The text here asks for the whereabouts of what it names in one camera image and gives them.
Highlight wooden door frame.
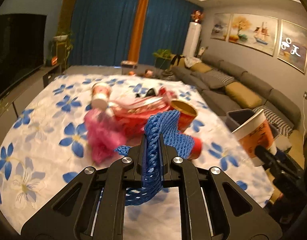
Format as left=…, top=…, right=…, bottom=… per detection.
left=60, top=0, right=77, bottom=43

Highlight dark television cabinet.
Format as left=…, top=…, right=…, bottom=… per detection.
left=0, top=62, right=61, bottom=130

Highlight red white paper cup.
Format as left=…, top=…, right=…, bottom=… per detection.
left=90, top=82, right=111, bottom=110

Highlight red plastic packaging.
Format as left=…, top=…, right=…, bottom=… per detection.
left=111, top=86, right=179, bottom=137

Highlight patterned box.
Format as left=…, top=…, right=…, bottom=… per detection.
left=121, top=60, right=138, bottom=70

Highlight grey abstract painting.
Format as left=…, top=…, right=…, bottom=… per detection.
left=277, top=19, right=307, bottom=74

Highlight white tower air conditioner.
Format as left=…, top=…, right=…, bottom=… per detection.
left=182, top=22, right=202, bottom=57

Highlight small houndstooth cushion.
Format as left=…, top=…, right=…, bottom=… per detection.
left=207, top=69, right=235, bottom=85

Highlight potted plant green pot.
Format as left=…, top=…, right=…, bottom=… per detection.
left=153, top=49, right=173, bottom=70

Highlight red cup gold interior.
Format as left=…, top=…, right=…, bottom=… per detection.
left=171, top=100, right=198, bottom=133

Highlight small landscape painting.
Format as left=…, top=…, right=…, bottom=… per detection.
left=210, top=12, right=231, bottom=41

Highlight large houndstooth cushion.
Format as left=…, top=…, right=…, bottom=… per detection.
left=254, top=106, right=293, bottom=135

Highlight blue floral tablecloth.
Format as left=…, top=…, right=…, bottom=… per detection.
left=0, top=74, right=274, bottom=233

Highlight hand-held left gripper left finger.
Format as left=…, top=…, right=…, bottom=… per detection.
left=20, top=135, right=147, bottom=240

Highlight small red cup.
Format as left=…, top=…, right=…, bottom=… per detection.
left=187, top=138, right=203, bottom=161

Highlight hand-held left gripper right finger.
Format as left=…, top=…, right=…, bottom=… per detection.
left=160, top=134, right=287, bottom=240

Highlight flower ornament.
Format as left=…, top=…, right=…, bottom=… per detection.
left=191, top=10, right=205, bottom=23

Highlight orange white paper cup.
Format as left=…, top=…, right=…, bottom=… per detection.
left=231, top=109, right=278, bottom=167

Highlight trailing plant white pot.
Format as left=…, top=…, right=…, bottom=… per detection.
left=53, top=31, right=74, bottom=70

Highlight big yellow cushion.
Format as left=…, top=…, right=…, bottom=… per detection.
left=225, top=82, right=266, bottom=103

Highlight small yellow cushion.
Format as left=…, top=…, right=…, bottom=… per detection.
left=190, top=62, right=213, bottom=74

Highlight tree and ship painting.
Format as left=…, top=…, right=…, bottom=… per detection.
left=229, top=13, right=279, bottom=56

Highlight grey cushion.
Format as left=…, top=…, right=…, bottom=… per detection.
left=206, top=79, right=229, bottom=90

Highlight orange curtain strip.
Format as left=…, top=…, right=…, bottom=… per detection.
left=128, top=0, right=150, bottom=62

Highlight blue foam net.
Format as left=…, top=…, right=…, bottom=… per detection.
left=115, top=111, right=195, bottom=207

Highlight white clothes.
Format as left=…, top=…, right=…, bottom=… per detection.
left=185, top=56, right=201, bottom=68

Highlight black television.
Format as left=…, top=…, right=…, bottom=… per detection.
left=0, top=14, right=47, bottom=103

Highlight grey trash bin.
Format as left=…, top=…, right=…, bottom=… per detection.
left=226, top=109, right=279, bottom=140

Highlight grey sofa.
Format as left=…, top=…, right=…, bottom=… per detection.
left=171, top=55, right=305, bottom=170

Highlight blue curtain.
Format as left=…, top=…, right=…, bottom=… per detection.
left=138, top=0, right=204, bottom=64
left=70, top=0, right=141, bottom=67

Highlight pink plastic bag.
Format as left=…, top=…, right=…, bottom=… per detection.
left=83, top=107, right=127, bottom=163

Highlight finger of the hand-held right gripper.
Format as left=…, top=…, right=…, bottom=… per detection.
left=255, top=146, right=281, bottom=171

